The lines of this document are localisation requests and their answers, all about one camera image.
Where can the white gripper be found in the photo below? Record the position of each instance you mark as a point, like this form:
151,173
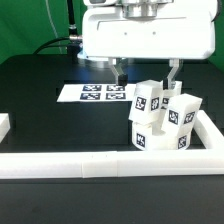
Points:
179,30

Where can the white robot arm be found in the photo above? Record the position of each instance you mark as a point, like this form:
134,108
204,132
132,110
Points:
139,9

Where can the white marker sheet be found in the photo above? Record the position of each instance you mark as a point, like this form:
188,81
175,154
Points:
95,93

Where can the white fence piece left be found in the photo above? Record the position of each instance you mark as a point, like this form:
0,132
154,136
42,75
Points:
4,125

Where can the white U-shaped fence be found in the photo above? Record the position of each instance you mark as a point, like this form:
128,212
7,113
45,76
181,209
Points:
205,161

